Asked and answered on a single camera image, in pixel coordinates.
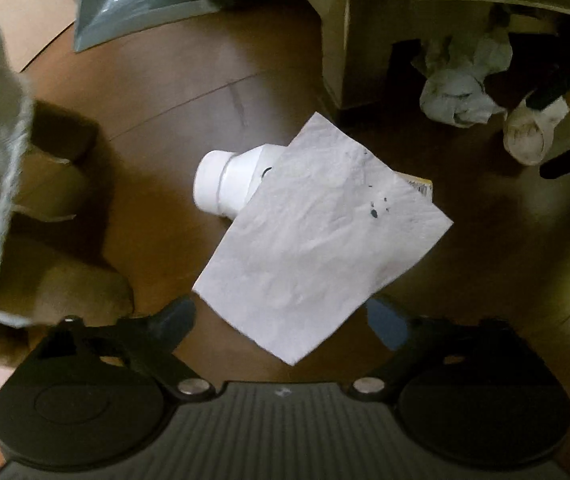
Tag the grey plastic bag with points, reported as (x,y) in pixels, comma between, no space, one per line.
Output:
(115,15)

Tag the torn cardboard pieces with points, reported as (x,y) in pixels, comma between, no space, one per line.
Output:
(65,185)

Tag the white tissue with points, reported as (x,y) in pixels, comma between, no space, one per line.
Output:
(527,132)
(457,95)
(487,52)

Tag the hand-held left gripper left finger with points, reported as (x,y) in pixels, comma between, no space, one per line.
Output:
(177,317)

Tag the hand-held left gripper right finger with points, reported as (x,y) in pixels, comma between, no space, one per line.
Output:
(382,321)

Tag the white paper napkin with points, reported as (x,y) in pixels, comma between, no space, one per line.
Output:
(325,240)

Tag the brown cardboard box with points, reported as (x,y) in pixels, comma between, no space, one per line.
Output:
(370,25)

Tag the crumpled white tissue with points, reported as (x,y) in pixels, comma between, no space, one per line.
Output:
(457,95)
(487,52)

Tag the white PVC pipe fitting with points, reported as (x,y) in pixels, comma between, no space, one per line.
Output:
(225,180)

